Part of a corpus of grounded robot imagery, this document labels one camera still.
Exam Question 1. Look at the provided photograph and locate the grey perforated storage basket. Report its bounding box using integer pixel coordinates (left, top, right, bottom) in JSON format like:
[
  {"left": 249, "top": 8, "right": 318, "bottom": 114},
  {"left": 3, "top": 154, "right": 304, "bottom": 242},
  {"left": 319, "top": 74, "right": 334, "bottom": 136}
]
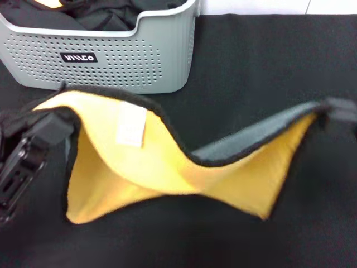
[{"left": 0, "top": 0, "right": 201, "bottom": 95}]

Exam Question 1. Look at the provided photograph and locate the yellow grey towel black edge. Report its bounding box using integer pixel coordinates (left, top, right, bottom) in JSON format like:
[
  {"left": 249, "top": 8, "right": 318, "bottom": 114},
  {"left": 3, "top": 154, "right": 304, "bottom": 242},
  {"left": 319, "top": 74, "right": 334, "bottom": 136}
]
[{"left": 30, "top": 82, "right": 329, "bottom": 224}]

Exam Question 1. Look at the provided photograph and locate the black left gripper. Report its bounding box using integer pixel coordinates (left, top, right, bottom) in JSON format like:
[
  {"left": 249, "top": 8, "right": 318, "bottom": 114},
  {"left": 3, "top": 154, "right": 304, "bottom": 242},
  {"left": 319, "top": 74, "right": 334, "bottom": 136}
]
[{"left": 0, "top": 108, "right": 75, "bottom": 224}]

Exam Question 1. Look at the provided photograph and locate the black cloth pile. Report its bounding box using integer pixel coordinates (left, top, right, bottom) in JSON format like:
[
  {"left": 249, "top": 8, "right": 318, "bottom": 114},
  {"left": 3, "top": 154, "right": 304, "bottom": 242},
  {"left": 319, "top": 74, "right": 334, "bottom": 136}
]
[{"left": 0, "top": 0, "right": 188, "bottom": 31}]

